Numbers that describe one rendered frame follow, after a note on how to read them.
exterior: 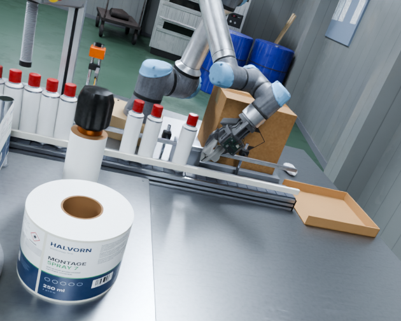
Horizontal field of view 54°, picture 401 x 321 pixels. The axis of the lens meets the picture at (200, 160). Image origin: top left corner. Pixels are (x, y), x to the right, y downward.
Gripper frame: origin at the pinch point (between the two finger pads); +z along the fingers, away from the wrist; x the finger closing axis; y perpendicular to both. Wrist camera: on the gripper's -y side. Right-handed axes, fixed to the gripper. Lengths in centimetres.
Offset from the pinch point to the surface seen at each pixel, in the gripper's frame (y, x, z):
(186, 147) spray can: 3.5, -8.4, 0.5
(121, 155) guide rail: 4.8, -21.9, 16.6
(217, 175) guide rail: 4.8, 6.3, 0.2
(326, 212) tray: 2, 52, -18
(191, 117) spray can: 2.4, -14.4, -7.6
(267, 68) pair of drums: -455, 177, -65
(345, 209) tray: -3, 62, -23
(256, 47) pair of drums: -475, 147, -74
